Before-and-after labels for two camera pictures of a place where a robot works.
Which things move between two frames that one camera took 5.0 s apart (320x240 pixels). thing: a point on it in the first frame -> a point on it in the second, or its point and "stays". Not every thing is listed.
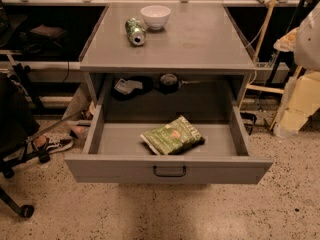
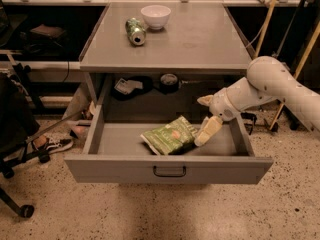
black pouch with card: (128, 87) stays
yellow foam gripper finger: (301, 99) -> (223, 108)
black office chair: (18, 124) stays
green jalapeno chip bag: (177, 136) stays
